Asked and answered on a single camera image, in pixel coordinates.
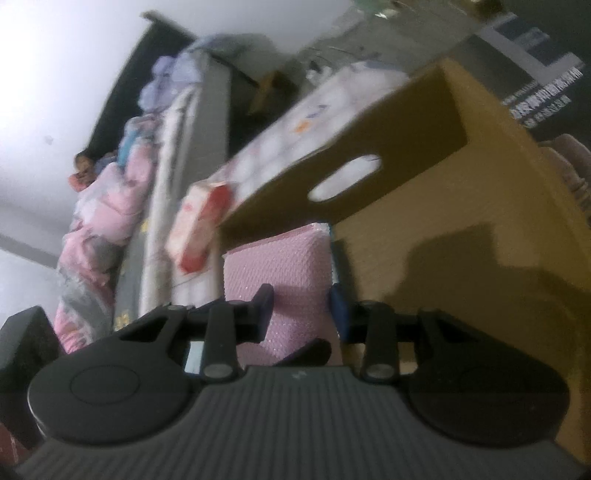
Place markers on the white printed paper roll pack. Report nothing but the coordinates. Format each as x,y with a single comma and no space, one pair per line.
286,138

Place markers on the wooden stool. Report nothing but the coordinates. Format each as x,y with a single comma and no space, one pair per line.
265,90

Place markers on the brown cardboard box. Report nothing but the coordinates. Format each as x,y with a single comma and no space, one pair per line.
461,184

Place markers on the brown-haired doll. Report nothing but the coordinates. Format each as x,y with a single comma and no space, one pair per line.
82,173

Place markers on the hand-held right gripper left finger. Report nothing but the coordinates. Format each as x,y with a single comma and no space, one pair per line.
264,302

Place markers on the dusty pink cloth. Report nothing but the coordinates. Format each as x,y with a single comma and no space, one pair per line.
575,161

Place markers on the white fuzzy blanket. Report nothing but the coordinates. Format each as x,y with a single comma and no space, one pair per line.
166,184

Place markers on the pale purple clothes pile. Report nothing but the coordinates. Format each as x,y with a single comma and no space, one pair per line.
175,69

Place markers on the pink patterned quilt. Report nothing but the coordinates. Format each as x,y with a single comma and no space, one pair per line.
106,207

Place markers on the black wall poster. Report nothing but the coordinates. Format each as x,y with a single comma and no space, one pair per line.
568,110

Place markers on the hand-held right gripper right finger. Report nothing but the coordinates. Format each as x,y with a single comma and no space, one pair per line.
339,314

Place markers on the red white tissue pack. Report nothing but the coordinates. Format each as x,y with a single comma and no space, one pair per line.
198,221

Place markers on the pink bubble wrap pouch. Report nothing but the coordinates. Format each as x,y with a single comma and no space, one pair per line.
277,263

